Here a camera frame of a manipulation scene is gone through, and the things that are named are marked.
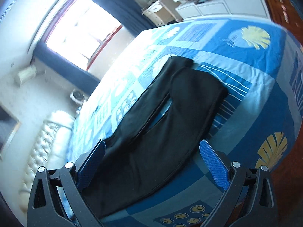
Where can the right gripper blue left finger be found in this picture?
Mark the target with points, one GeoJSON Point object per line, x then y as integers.
{"type": "Point", "coordinates": [88, 163]}

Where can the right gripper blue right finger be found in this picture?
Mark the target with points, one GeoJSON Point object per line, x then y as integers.
{"type": "Point", "coordinates": [215, 165]}

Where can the black pants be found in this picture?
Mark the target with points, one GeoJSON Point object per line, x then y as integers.
{"type": "Point", "coordinates": [156, 137]}

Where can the cream tufted headboard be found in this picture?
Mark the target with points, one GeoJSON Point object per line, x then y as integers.
{"type": "Point", "coordinates": [49, 150]}

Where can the blue patterned bed sheet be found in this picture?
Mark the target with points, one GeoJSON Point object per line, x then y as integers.
{"type": "Point", "coordinates": [236, 83]}

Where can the small white fan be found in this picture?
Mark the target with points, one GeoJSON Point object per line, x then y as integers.
{"type": "Point", "coordinates": [78, 97]}

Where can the dark blue curtain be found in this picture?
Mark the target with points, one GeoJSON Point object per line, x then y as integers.
{"type": "Point", "coordinates": [128, 12]}

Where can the white vanity dresser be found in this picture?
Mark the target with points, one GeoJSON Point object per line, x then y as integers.
{"type": "Point", "coordinates": [162, 14]}

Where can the brown wooden cabinet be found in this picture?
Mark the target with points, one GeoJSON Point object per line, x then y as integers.
{"type": "Point", "coordinates": [284, 13]}

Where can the white low cabinet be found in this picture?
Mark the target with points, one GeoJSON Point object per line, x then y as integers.
{"type": "Point", "coordinates": [189, 9]}

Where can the white wall air conditioner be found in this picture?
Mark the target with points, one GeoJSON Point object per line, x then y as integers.
{"type": "Point", "coordinates": [25, 75]}

